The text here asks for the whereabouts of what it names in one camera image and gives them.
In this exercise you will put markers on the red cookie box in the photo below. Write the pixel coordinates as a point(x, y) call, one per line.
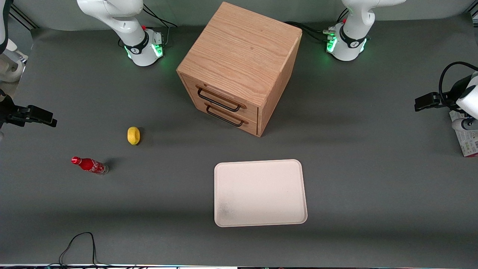
point(468, 144)

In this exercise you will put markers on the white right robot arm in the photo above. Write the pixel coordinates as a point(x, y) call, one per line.
point(138, 37)

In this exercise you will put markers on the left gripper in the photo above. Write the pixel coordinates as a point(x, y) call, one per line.
point(454, 94)

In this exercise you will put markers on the black metal frame rail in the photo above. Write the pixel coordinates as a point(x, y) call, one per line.
point(474, 15)
point(22, 16)

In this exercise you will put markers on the red cola bottle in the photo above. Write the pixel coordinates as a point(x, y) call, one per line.
point(89, 164)

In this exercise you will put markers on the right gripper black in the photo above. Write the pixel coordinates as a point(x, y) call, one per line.
point(8, 111)

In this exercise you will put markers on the yellow lemon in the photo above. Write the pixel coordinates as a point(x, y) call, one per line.
point(133, 135)

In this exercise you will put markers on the white rectangular plastic tray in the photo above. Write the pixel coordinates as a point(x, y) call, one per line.
point(261, 192)

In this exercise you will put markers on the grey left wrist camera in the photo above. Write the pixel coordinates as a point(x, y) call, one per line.
point(458, 125)

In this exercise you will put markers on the oak wooden drawer cabinet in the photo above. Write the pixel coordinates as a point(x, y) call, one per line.
point(239, 48)

